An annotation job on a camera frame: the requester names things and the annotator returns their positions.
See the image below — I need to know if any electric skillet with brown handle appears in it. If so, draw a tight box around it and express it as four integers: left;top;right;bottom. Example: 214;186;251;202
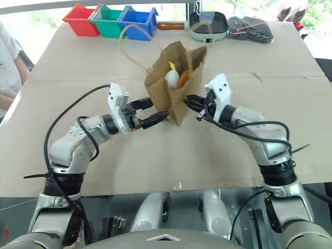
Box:
156;11;230;44

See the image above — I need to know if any blue plastic bin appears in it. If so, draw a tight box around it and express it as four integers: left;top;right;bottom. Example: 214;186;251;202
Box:
118;5;159;42

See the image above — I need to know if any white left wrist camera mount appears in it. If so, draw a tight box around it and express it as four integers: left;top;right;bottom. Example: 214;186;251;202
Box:
107;82;131;134

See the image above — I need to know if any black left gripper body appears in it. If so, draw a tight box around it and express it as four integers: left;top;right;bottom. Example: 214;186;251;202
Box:
120;101;144;132

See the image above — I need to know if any clear measuring cup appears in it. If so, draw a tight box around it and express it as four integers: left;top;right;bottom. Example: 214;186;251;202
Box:
195;0;216;25

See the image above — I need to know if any silver robot leg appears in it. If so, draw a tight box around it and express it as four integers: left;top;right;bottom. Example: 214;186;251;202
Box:
199;190;234;239
129;191;171;233

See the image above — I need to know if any red plastic bin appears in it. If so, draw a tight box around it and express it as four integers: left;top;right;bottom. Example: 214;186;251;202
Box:
62;3;101;37

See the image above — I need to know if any brown cardboard sheet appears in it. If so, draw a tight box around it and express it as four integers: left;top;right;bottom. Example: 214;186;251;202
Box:
22;20;330;83
0;75;332;198

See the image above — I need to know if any brown paper bag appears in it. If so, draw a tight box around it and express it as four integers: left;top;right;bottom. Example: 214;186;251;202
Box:
118;24;209;128

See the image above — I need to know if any black metal bracket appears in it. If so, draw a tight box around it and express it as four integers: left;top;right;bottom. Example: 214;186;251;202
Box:
99;215;127;244

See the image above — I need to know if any green plastic bin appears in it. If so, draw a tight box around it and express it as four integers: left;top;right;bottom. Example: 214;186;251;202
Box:
89;4;128;39

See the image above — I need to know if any black cloth bundle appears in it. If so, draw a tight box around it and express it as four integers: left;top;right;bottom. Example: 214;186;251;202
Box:
225;16;274;44

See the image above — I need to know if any silver robot right leg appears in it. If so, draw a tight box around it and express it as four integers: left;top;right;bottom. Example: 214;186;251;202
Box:
199;190;234;239

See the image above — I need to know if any person in white shirt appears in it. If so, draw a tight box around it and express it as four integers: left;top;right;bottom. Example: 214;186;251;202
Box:
0;20;35;113

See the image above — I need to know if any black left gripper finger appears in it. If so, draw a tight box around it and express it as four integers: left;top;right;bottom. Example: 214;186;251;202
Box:
141;111;170;130
132;97;154;110

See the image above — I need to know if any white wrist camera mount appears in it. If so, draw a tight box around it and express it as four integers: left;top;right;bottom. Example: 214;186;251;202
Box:
107;82;131;134
204;73;236;123

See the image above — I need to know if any grey robot torso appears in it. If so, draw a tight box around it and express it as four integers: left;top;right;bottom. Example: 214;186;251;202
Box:
0;227;332;249

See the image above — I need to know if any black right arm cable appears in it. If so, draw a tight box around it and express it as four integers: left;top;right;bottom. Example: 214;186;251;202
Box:
196;100;296;169

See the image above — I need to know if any silver robot left leg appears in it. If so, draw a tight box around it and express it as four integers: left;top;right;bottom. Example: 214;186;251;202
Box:
129;191;171;233

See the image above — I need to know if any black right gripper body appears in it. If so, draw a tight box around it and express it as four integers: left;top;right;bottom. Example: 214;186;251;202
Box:
199;90;217;119

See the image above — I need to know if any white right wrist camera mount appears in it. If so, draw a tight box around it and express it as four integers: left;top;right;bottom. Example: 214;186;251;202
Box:
204;73;236;123

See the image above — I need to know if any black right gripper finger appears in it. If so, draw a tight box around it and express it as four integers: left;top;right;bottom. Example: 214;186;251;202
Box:
182;99;203;113
186;94;206;104

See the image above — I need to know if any orange plush toy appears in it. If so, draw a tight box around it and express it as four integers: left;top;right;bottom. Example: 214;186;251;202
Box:
176;70;191;90

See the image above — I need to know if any brown and white plush figure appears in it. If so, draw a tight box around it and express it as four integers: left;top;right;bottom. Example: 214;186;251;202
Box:
274;0;310;31

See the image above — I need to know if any white garlic bulb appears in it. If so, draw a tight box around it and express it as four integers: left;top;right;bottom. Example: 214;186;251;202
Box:
164;61;181;90

